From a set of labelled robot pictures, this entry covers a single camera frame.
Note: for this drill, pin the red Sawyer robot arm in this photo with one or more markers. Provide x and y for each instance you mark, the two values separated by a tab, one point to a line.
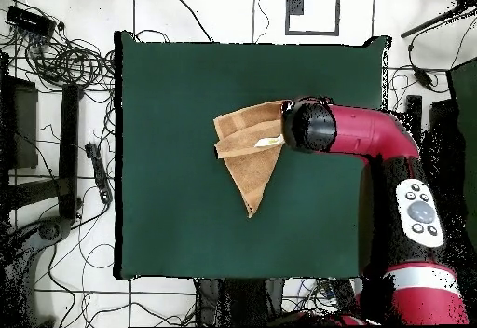
357	130

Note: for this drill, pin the black flat box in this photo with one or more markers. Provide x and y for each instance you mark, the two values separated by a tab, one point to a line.
341	292

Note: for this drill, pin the tan terry towel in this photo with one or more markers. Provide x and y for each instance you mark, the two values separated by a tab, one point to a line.
253	171

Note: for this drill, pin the black network switch box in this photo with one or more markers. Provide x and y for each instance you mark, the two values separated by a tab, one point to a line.
29	20

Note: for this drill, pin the dark green table cloth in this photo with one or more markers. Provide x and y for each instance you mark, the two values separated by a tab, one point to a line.
167	119

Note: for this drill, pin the dark curved stand foot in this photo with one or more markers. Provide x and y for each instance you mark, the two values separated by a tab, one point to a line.
48	229

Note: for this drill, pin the black cabinet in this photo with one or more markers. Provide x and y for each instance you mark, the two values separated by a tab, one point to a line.
22	126
445	119

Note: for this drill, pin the dark floor tape frame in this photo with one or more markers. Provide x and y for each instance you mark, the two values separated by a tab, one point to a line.
313	33

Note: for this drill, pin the grey floor plate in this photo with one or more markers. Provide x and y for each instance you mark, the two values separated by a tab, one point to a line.
296	4

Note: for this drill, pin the black power adapter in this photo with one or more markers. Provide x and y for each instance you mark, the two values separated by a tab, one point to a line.
423	77

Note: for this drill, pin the green cloth sheet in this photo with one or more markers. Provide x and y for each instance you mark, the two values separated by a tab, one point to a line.
467	119

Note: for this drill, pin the black power strip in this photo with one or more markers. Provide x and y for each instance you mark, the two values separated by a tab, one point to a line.
98	171

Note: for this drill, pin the black upright frame beam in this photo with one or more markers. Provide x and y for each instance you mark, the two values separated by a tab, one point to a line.
69	149
413	108

